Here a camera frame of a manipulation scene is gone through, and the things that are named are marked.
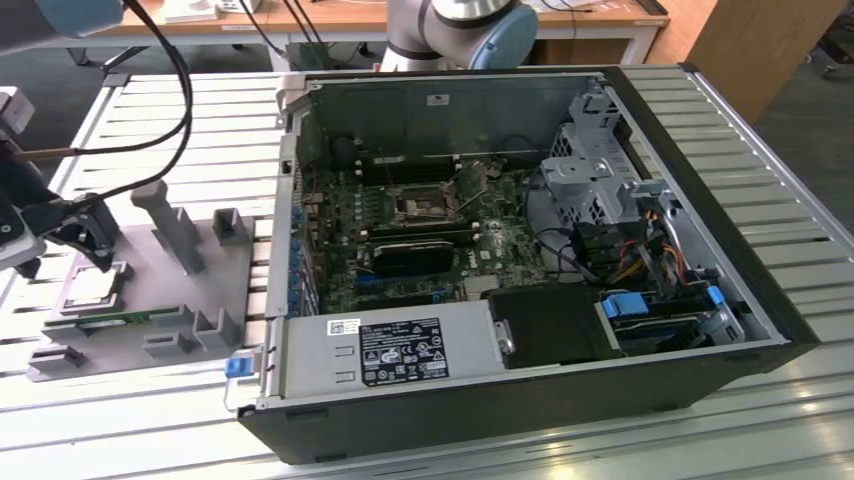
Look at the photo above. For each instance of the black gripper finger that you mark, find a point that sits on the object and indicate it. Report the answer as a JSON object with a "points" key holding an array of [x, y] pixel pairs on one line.
{"points": [[26, 267], [96, 225]]}

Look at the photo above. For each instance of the silver CPU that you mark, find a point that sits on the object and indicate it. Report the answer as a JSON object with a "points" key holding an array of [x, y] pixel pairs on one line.
{"points": [[89, 290]]}

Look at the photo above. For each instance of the CPU socket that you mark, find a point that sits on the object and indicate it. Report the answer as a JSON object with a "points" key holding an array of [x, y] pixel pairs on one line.
{"points": [[423, 202]]}

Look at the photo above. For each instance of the green RAM stick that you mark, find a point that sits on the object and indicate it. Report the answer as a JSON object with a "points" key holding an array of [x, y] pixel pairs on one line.
{"points": [[136, 316], [413, 234]]}

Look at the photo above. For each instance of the grey parts rack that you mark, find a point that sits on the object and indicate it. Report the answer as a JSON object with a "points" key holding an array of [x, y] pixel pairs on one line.
{"points": [[220, 280]]}

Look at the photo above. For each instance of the blue case latch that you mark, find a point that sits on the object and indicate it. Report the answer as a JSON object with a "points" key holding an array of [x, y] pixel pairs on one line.
{"points": [[240, 367]]}

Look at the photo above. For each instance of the wooden desk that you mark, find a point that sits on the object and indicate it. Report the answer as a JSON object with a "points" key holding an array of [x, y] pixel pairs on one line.
{"points": [[200, 28]]}

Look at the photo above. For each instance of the grey power supply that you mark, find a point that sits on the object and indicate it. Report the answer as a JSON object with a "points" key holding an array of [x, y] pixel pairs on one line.
{"points": [[313, 350]]}

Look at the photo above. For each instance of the white paper box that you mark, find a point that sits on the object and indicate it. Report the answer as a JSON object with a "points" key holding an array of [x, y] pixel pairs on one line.
{"points": [[193, 12]]}

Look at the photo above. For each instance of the blue expansion slot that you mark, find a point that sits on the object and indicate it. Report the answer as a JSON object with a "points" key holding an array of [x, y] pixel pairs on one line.
{"points": [[371, 281]]}

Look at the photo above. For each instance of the white printed box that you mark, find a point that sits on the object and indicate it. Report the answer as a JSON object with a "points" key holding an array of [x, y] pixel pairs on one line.
{"points": [[236, 5]]}

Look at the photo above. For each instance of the black graphics card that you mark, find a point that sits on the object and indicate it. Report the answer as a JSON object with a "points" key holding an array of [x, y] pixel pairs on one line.
{"points": [[413, 260]]}

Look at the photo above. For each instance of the small silver heatsink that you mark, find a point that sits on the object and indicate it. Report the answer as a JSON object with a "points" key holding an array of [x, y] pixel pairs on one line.
{"points": [[480, 289]]}

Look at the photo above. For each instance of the green motherboard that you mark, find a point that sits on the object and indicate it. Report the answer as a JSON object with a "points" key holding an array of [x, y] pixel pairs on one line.
{"points": [[496, 235]]}

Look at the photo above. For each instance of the black PC case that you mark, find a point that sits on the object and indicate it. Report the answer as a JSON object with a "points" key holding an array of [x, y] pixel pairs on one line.
{"points": [[467, 425]]}

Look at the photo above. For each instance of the black plastic shroud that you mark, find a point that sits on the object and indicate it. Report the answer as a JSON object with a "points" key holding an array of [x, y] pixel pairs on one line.
{"points": [[547, 325]]}

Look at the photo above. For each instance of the silver metal drive cage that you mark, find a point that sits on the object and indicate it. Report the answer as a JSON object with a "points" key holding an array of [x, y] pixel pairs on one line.
{"points": [[574, 170]]}

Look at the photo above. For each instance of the blue disk carrier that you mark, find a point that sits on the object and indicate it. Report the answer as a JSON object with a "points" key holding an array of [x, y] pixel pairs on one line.
{"points": [[623, 304]]}

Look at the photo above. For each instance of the blue plastic clip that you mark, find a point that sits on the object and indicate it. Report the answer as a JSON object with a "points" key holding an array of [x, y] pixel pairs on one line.
{"points": [[715, 295]]}

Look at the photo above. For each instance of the wooden cabinet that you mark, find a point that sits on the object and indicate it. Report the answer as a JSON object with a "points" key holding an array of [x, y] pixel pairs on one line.
{"points": [[754, 50]]}

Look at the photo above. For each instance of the black wheeled chair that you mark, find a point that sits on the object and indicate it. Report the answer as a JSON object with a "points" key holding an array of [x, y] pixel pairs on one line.
{"points": [[840, 50]]}

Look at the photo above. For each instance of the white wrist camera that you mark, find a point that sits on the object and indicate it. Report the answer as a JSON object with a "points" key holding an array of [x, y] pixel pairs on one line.
{"points": [[13, 110], [16, 245]]}

